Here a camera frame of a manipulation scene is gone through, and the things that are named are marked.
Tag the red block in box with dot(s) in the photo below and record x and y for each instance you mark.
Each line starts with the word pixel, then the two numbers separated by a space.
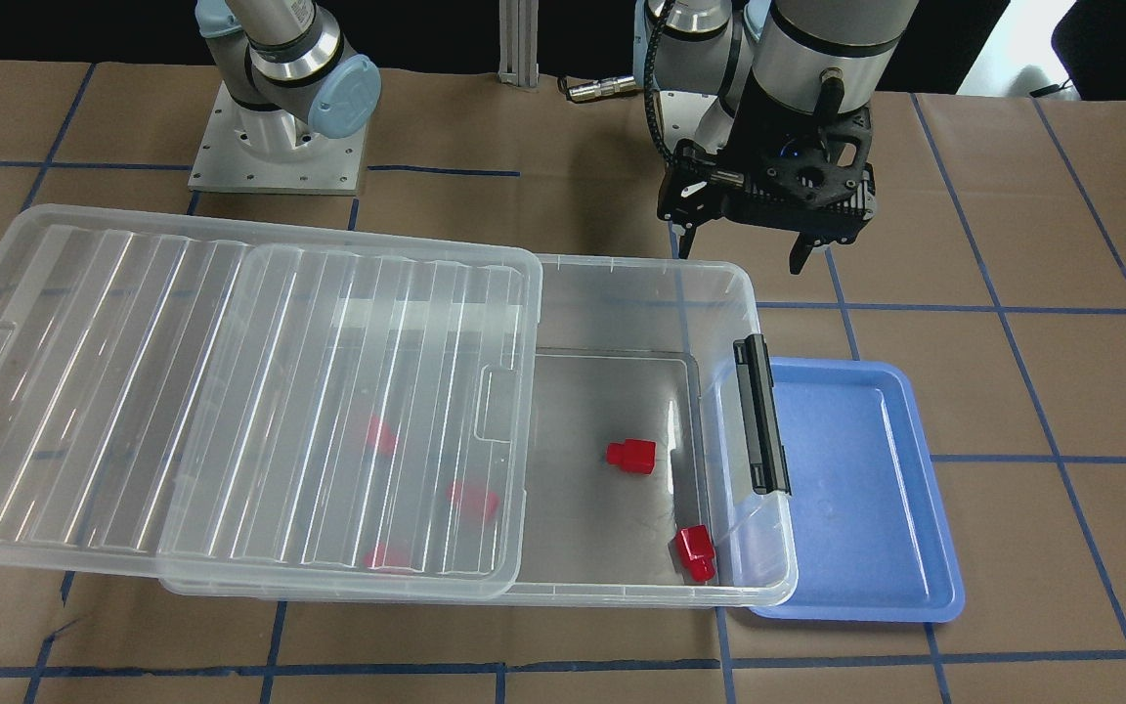
pixel 696 553

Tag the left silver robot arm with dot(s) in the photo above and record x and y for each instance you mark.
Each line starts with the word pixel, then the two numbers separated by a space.
pixel 785 47

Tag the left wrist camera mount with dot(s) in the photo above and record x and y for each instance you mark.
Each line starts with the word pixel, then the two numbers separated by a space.
pixel 803 171

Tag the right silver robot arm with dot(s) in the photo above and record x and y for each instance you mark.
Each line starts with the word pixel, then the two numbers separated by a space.
pixel 291 56

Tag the blue plastic tray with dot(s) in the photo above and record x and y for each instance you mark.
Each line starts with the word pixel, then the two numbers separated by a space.
pixel 872 538

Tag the red block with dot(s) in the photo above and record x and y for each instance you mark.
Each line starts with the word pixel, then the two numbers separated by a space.
pixel 380 437
pixel 633 455
pixel 473 504
pixel 386 558
pixel 696 553

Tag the red block under lid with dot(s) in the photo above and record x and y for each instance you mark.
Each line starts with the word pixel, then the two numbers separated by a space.
pixel 386 558
pixel 380 437
pixel 473 504

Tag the clear plastic storage box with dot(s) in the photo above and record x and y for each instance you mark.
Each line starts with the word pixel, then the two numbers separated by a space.
pixel 642 348

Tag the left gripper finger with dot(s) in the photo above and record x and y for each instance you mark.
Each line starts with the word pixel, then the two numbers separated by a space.
pixel 804 245
pixel 685 235

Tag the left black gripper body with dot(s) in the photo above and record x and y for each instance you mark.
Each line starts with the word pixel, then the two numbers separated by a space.
pixel 752 135

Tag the black box latch handle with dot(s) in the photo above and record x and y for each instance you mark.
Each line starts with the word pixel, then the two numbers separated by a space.
pixel 763 416

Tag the clear ribbed box lid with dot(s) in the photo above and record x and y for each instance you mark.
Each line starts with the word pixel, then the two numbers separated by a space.
pixel 242 408

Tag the aluminium frame post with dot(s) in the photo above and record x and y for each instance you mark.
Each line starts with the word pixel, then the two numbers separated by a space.
pixel 518 23

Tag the brown paper table cover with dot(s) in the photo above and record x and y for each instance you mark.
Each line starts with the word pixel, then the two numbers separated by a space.
pixel 994 276

